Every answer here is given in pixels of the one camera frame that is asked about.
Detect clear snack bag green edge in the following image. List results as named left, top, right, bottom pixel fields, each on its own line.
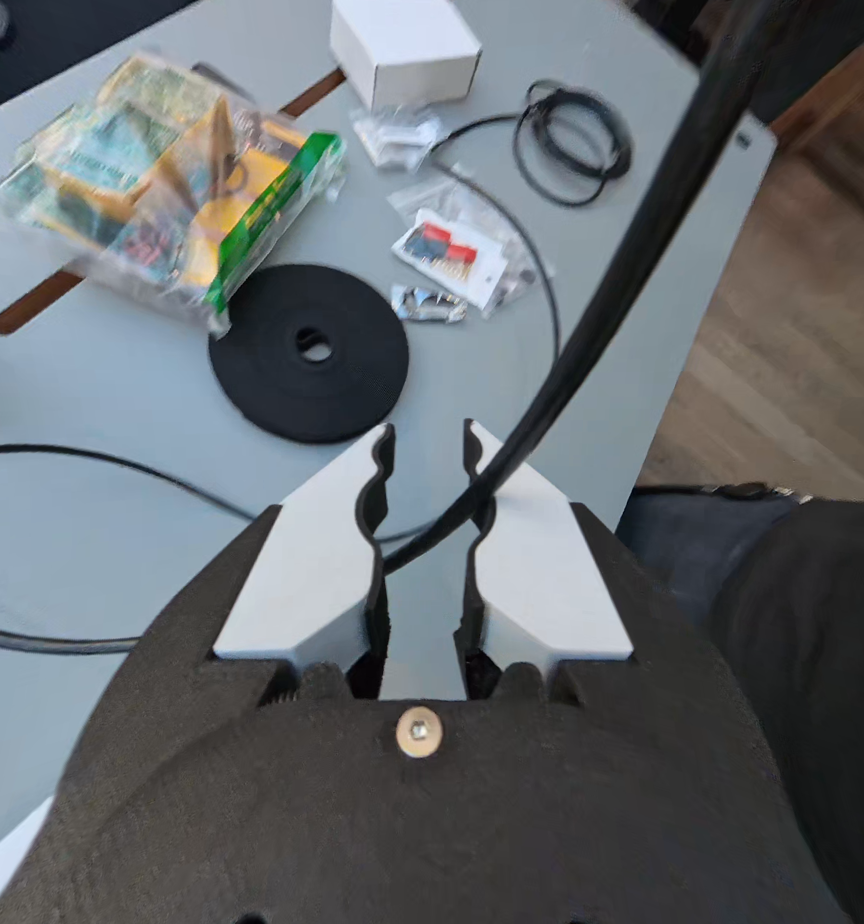
left=0, top=51, right=348, bottom=338

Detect grey desk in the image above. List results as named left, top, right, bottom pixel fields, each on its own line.
left=0, top=0, right=778, bottom=867

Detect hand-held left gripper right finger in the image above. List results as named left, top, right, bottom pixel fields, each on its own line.
left=452, top=417, right=635, bottom=700

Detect black velcro tape roll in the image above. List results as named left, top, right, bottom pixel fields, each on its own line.
left=208, top=263, right=410, bottom=443

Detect small silver foil packet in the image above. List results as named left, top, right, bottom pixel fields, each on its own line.
left=390, top=283, right=469, bottom=326

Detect white cardboard box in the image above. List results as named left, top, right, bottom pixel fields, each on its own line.
left=329, top=0, right=483, bottom=111

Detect clear bag of metal parts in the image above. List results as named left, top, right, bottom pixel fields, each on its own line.
left=388, top=173, right=557, bottom=319

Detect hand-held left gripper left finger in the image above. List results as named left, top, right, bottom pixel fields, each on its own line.
left=213, top=423, right=397, bottom=697

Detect person's black sweater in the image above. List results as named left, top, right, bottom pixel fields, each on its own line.
left=706, top=498, right=864, bottom=924

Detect person's dark trousers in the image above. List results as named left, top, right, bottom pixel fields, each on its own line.
left=614, top=485, right=808, bottom=629

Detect black ethernet cable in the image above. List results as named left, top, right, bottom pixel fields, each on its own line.
left=0, top=0, right=779, bottom=654

